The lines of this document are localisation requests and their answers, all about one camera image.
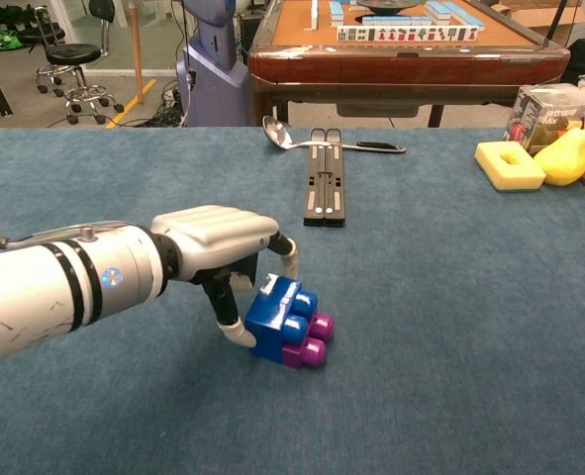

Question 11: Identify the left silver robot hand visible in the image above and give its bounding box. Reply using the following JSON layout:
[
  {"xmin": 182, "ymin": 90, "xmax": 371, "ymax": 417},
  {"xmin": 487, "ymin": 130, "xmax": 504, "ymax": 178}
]
[{"xmin": 148, "ymin": 204, "xmax": 302, "ymax": 348}]

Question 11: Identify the blue toy block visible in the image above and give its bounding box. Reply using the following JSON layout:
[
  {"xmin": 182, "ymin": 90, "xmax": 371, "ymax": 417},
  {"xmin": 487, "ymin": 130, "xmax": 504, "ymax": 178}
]
[{"xmin": 244, "ymin": 273, "xmax": 321, "ymax": 365}]

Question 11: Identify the purple toy block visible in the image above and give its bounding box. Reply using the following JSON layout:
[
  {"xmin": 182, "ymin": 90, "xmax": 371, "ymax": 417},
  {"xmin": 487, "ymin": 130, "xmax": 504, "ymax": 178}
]
[{"xmin": 281, "ymin": 312, "xmax": 336, "ymax": 371}]

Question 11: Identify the black folding stand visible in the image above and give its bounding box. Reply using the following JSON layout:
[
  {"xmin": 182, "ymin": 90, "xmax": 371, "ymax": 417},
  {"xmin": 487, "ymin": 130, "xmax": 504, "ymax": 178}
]
[{"xmin": 302, "ymin": 127, "xmax": 347, "ymax": 229}]

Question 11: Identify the blue grey machine base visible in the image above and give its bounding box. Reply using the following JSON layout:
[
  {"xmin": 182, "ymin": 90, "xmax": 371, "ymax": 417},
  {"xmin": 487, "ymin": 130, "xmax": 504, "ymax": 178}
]
[{"xmin": 175, "ymin": 0, "xmax": 251, "ymax": 128}]

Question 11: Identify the blue felt table cloth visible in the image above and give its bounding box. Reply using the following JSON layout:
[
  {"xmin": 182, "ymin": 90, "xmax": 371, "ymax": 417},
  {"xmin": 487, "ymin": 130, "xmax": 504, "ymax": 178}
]
[{"xmin": 0, "ymin": 127, "xmax": 585, "ymax": 475}]

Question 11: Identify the black round stool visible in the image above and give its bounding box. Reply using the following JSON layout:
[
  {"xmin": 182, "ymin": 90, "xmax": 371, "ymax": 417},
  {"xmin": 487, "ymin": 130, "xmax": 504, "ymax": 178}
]
[{"xmin": 37, "ymin": 43, "xmax": 126, "ymax": 126}]

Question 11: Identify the brown mahjong table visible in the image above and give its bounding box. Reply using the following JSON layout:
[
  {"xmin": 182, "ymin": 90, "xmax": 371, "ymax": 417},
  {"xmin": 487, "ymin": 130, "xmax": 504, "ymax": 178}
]
[{"xmin": 246, "ymin": 0, "xmax": 572, "ymax": 130}]

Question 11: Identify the black office chair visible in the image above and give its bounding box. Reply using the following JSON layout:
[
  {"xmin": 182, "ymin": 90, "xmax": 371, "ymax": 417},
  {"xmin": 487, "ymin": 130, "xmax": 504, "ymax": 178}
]
[{"xmin": 87, "ymin": 0, "xmax": 117, "ymax": 58}]

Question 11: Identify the face-up mahjong tile row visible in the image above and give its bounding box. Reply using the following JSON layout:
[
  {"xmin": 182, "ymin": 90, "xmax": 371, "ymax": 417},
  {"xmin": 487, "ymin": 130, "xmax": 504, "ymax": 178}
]
[{"xmin": 336, "ymin": 24, "xmax": 480, "ymax": 44}]

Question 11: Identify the black dice dome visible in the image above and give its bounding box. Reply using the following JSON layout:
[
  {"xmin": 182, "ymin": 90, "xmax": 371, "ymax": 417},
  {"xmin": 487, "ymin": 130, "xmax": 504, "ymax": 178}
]
[{"xmin": 355, "ymin": 0, "xmax": 426, "ymax": 14}]

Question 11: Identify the green plant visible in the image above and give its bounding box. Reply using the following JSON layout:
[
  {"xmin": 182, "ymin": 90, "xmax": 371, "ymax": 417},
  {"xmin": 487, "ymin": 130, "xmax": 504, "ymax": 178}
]
[{"xmin": 0, "ymin": 4, "xmax": 41, "ymax": 53}]

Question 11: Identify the yellow sponge with hole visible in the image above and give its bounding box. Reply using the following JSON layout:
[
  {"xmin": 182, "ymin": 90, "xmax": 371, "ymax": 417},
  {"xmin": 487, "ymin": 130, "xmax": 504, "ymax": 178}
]
[{"xmin": 473, "ymin": 141, "xmax": 547, "ymax": 193}]

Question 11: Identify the clear plastic snack box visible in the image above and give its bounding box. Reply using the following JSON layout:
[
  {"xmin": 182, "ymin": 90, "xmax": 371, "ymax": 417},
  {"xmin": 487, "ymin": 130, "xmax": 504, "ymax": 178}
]
[{"xmin": 502, "ymin": 82, "xmax": 585, "ymax": 154}]

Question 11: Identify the yellow pear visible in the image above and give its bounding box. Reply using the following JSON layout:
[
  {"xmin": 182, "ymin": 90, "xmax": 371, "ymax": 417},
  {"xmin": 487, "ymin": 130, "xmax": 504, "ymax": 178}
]
[{"xmin": 534, "ymin": 118, "xmax": 585, "ymax": 187}]

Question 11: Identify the black tripod stand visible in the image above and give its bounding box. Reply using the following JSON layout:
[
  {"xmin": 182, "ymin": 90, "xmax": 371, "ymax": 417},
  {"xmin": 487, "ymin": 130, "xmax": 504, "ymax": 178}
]
[{"xmin": 551, "ymin": 0, "xmax": 569, "ymax": 49}]

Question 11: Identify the metal ladle black handle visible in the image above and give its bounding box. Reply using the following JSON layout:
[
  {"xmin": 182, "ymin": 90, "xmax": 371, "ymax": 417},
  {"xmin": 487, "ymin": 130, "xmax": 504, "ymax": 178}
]
[{"xmin": 261, "ymin": 115, "xmax": 407, "ymax": 154}]

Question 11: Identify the black floor cable bundle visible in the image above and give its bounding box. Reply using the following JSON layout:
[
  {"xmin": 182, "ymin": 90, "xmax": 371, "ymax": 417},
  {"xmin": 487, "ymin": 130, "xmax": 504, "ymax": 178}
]
[{"xmin": 143, "ymin": 83, "xmax": 189, "ymax": 128}]

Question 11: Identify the wooden post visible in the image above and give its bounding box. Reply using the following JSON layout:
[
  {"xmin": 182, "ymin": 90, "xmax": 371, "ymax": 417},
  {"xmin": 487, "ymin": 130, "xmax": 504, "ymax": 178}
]
[{"xmin": 131, "ymin": 0, "xmax": 145, "ymax": 105}]

